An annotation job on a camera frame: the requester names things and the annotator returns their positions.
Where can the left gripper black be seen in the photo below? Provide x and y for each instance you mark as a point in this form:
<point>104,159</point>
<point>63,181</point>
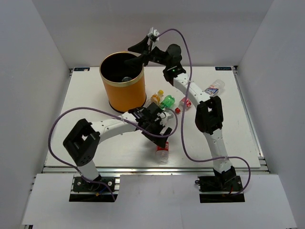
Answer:
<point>160,141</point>

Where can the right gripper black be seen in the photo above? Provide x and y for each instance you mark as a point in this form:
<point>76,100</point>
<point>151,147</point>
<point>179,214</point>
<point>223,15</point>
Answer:
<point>138,61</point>

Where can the clear unlabeled bottle white cap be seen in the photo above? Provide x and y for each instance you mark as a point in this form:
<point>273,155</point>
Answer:
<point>126,79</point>

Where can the crushed green plastic bottle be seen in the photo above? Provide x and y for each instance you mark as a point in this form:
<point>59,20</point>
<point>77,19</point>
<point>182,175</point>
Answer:
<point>167,102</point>

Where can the clear bottle red label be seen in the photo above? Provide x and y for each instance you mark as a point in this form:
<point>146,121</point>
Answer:
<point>183,102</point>

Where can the clear bottle yellow cap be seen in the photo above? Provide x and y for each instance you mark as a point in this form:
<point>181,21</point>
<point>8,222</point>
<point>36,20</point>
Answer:
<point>156,97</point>

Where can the clear bottle blue orange label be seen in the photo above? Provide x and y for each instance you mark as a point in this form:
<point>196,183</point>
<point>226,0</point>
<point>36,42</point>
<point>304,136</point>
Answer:
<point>215,88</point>

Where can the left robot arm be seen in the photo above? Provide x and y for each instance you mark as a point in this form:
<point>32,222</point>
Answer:
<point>82,141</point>

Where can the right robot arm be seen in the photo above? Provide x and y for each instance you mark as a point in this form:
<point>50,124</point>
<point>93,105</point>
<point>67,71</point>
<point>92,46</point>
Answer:
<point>209,113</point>

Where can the orange cylindrical bin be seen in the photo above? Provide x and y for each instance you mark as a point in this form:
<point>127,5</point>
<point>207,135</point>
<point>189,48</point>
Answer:
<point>123,96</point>

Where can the black logo sticker left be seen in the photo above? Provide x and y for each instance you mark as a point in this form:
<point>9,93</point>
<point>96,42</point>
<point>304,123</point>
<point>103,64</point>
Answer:
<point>81,69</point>

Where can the black logo sticker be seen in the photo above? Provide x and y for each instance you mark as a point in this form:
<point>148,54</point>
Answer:
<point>81,69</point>
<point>223,68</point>

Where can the black logo sticker right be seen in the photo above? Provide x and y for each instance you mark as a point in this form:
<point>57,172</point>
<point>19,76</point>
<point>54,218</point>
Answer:
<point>223,68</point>

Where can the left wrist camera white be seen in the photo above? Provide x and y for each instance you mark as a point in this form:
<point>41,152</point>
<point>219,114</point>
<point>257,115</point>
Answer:
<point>165,117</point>

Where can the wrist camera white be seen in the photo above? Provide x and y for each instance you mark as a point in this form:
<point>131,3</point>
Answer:
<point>165,117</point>
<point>153,34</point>

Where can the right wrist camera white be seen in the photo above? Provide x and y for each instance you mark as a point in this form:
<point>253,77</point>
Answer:
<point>153,34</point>

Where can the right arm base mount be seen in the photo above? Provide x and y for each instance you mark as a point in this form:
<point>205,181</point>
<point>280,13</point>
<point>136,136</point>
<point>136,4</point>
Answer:
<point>211,190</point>

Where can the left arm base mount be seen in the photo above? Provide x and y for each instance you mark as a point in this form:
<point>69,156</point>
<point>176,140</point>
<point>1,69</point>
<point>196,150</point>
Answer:
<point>83,191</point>

